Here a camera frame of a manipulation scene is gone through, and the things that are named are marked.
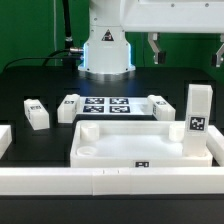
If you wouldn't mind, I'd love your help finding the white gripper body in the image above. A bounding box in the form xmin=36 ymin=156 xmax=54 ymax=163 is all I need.
xmin=120 ymin=0 xmax=224 ymax=34

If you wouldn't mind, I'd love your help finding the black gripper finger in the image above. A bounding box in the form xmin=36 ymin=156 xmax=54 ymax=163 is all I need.
xmin=211 ymin=34 xmax=224 ymax=67
xmin=148 ymin=33 xmax=166 ymax=64

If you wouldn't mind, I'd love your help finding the white desk top panel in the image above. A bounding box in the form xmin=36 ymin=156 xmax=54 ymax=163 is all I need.
xmin=70 ymin=120 xmax=213 ymax=168

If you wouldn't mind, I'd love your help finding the white right barrier block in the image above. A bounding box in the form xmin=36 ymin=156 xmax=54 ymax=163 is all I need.
xmin=207 ymin=125 xmax=224 ymax=167

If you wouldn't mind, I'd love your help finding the white barrier block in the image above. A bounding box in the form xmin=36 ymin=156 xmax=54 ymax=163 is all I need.
xmin=207 ymin=125 xmax=224 ymax=167
xmin=0 ymin=125 xmax=12 ymax=159

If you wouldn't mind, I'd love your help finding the white marker tag plate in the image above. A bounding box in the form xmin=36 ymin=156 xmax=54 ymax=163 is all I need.
xmin=77 ymin=97 xmax=152 ymax=115

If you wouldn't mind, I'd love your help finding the white left barrier block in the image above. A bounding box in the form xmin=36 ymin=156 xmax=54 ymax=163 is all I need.
xmin=0 ymin=125 xmax=12 ymax=159

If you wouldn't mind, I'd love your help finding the black cable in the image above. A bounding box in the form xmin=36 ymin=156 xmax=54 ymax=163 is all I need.
xmin=2 ymin=46 xmax=84 ymax=72

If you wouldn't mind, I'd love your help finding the white front barrier rail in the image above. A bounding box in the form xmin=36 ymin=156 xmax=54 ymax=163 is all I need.
xmin=0 ymin=167 xmax=224 ymax=196

